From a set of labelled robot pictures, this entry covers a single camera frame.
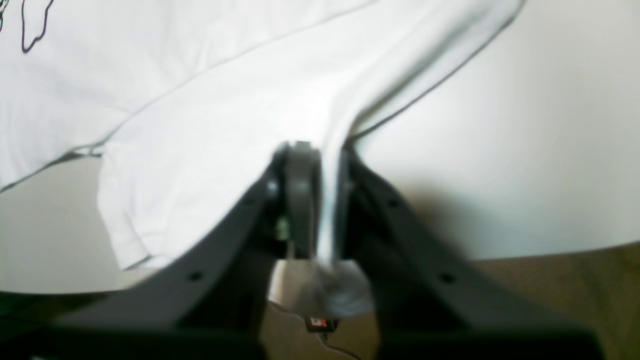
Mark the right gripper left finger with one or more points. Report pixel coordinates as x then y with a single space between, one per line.
223 281

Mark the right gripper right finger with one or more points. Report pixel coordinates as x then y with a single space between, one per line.
419 284

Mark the white printed T-shirt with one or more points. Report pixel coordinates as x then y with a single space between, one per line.
184 102

